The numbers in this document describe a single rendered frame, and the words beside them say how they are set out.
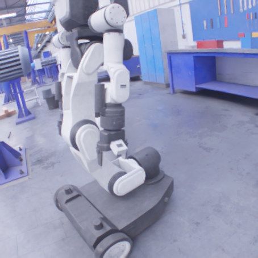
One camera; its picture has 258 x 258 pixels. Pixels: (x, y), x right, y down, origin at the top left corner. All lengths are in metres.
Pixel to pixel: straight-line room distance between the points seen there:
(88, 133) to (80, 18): 0.46
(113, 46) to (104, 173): 0.60
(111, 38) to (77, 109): 0.33
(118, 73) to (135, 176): 0.59
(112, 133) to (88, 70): 0.27
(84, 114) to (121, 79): 0.27
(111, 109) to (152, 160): 0.57
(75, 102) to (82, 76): 0.11
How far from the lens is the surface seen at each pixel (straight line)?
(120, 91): 0.64
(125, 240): 0.96
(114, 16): 0.64
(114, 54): 0.66
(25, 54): 3.95
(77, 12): 0.81
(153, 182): 1.20
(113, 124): 0.67
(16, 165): 2.19
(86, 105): 0.84
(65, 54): 1.06
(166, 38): 4.47
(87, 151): 0.83
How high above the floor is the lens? 0.93
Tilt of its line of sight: 22 degrees down
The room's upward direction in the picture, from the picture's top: 8 degrees counter-clockwise
